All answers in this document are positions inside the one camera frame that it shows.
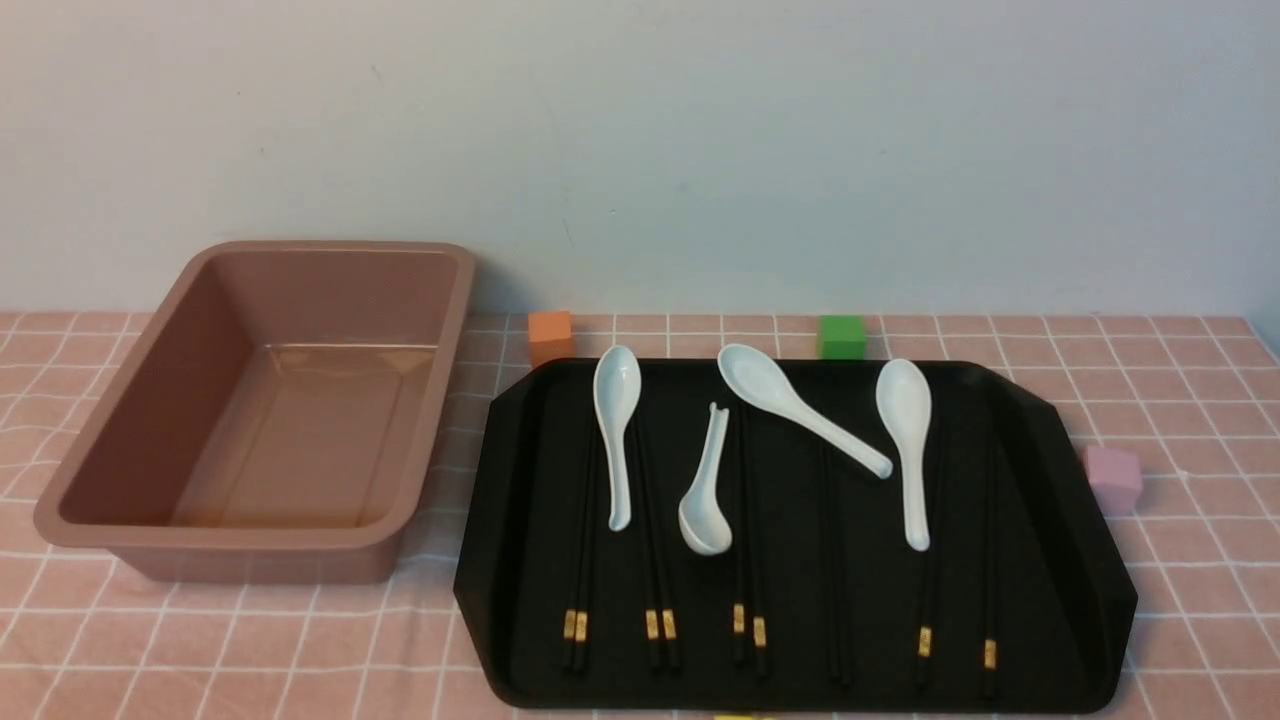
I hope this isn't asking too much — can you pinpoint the black plastic tray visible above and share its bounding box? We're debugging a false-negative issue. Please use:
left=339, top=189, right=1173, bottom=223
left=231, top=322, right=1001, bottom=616
left=454, top=359, right=1139, bottom=714

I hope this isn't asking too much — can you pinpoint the pink cube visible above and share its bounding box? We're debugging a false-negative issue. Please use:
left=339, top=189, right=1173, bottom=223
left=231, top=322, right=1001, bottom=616
left=1084, top=445, right=1144, bottom=518

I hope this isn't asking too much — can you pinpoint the brown rectangular baking pan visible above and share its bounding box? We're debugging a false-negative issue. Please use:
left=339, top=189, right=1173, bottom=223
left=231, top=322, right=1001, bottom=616
left=33, top=240, right=477, bottom=585

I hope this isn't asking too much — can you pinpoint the pink checkered tablecloth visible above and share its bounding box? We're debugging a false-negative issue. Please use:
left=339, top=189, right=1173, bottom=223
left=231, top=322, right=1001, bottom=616
left=1, top=311, right=1277, bottom=719

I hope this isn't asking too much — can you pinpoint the black chopstick gold band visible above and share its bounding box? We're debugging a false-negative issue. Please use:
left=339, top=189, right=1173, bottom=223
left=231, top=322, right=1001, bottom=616
left=730, top=401, right=749, bottom=667
left=736, top=401, right=771, bottom=685
left=980, top=429, right=1000, bottom=702
left=631, top=416, right=666, bottom=674
left=568, top=421, right=600, bottom=674
left=561, top=418, right=596, bottom=674
left=913, top=420, right=946, bottom=689
left=636, top=416, right=684, bottom=675

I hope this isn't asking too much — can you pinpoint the orange cube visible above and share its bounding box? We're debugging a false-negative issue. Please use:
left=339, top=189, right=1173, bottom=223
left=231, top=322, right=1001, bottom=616
left=527, top=311, right=576, bottom=368

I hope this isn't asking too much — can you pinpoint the white ceramic spoon bowl down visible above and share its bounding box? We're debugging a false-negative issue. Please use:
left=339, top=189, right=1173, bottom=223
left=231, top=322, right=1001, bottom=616
left=677, top=402, right=733, bottom=556

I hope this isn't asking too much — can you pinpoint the green cube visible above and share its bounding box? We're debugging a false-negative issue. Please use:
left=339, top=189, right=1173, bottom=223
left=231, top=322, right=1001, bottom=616
left=815, top=314, right=868, bottom=360

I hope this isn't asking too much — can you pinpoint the white ceramic spoon diagonal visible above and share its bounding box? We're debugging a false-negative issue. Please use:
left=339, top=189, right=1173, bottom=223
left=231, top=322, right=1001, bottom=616
left=717, top=345, right=893, bottom=479

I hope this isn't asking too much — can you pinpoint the white ceramic spoon right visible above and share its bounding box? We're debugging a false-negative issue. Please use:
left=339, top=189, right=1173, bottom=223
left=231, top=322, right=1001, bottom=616
left=876, top=357, right=933, bottom=553

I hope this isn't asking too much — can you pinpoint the white ceramic spoon far left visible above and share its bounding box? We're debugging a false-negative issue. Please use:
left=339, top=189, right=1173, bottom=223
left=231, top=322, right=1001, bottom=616
left=593, top=345, right=643, bottom=533

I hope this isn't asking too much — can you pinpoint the white ceramic spoon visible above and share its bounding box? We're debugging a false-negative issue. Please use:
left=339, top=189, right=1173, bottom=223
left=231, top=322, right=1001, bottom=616
left=593, top=345, right=643, bottom=533
left=876, top=357, right=933, bottom=553

